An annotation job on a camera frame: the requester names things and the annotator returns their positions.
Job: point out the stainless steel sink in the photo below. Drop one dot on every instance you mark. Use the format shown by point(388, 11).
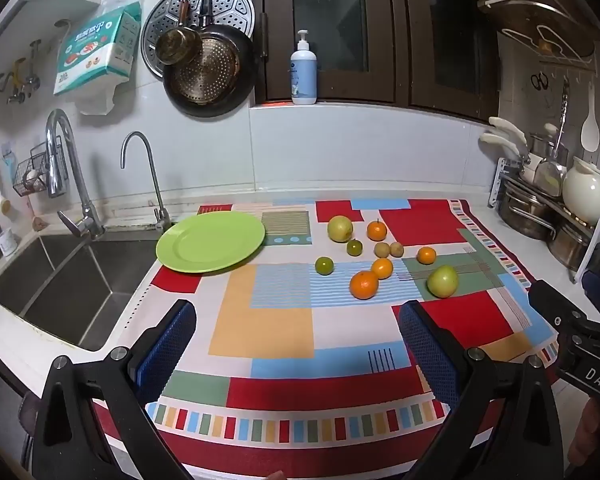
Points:
point(70, 285)

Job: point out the perforated metal strainer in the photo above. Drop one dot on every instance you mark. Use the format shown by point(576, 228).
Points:
point(205, 70)

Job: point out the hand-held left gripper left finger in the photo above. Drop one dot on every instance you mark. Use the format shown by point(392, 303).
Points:
point(167, 350)

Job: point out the person's right hand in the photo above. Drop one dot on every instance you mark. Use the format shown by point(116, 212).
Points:
point(592, 430)

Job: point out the white rice paddle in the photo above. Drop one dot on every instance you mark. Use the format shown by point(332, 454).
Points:
point(590, 130)

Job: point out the large chrome faucet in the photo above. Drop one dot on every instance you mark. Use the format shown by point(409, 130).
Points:
point(55, 160)

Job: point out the blue pump lotion bottle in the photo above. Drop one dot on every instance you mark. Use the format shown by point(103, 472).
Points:
point(304, 75)

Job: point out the black frying pan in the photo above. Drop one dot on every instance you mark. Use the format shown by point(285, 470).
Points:
point(180, 97)

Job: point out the large orange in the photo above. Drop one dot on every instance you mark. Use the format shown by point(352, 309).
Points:
point(364, 284)

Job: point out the black scissors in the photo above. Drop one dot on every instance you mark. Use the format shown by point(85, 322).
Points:
point(540, 81)

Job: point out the hanging metal ladle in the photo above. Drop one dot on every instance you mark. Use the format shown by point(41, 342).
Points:
point(562, 120)

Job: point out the white ceramic pitcher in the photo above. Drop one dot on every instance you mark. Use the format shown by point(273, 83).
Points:
point(585, 192)

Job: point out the brown longan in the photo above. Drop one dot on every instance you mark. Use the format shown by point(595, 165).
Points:
point(396, 248)
point(382, 249)

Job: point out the dark wooden window frame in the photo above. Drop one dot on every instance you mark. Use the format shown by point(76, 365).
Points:
point(257, 60)

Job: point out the green plate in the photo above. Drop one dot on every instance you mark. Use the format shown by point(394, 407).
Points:
point(210, 242)

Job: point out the yellow-green apple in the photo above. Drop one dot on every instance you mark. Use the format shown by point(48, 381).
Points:
point(340, 228)

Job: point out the green apple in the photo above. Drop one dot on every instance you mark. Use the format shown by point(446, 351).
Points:
point(442, 281)

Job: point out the small orange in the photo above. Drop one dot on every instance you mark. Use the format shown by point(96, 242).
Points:
point(426, 255)
point(382, 268)

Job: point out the small brass pot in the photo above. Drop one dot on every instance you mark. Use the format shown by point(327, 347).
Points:
point(177, 45)

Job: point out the metal wall tap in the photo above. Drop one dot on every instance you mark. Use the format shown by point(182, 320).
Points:
point(17, 77)

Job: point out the small green citrus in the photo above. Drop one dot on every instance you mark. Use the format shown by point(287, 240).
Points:
point(354, 247)
point(324, 265)

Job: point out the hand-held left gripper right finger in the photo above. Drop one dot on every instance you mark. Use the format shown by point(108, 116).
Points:
point(427, 355)

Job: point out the green tissue pack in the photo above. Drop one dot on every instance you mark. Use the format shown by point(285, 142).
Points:
point(95, 50)

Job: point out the perforated steel steamer tray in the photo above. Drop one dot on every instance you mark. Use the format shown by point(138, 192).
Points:
point(230, 5)

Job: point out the orange with stem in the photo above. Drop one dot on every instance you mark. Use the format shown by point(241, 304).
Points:
point(376, 230)

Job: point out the white small cup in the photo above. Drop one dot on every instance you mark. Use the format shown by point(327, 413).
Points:
point(6, 242)

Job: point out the patchwork printed tablecloth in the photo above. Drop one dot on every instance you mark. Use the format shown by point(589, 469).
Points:
point(280, 320)

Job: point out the thin gooseneck faucet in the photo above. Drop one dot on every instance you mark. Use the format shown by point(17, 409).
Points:
point(152, 180)

